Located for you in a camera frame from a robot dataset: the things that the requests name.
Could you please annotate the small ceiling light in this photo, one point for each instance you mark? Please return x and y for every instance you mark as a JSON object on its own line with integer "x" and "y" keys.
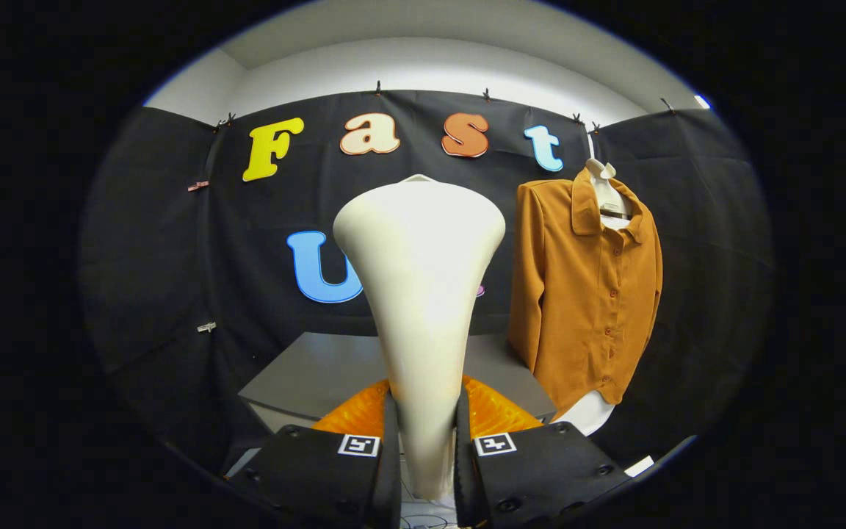
{"x": 702, "y": 101}

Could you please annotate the white garment steamer head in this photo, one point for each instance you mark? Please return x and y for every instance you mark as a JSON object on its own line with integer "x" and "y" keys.
{"x": 423, "y": 294}

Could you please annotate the black backdrop cloth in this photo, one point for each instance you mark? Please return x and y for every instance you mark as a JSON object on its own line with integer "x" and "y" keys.
{"x": 173, "y": 257}

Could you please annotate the orange button-up shirt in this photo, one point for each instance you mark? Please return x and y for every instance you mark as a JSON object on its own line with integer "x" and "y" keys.
{"x": 577, "y": 316}

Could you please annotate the grey cabinet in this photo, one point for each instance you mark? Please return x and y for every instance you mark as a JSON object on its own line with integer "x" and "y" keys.
{"x": 320, "y": 375}

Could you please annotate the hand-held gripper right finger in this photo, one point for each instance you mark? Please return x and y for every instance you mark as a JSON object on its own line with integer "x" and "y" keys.
{"x": 465, "y": 477}

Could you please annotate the white flat object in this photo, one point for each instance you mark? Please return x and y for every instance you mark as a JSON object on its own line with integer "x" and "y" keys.
{"x": 640, "y": 466}

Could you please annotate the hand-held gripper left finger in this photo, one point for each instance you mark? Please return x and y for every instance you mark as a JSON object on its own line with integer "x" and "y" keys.
{"x": 390, "y": 477}

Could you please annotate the white garment hanger form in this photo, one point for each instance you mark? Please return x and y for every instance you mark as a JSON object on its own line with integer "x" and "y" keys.
{"x": 610, "y": 198}

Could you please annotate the white clip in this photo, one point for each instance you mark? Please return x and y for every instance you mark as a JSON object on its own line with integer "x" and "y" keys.
{"x": 206, "y": 327}

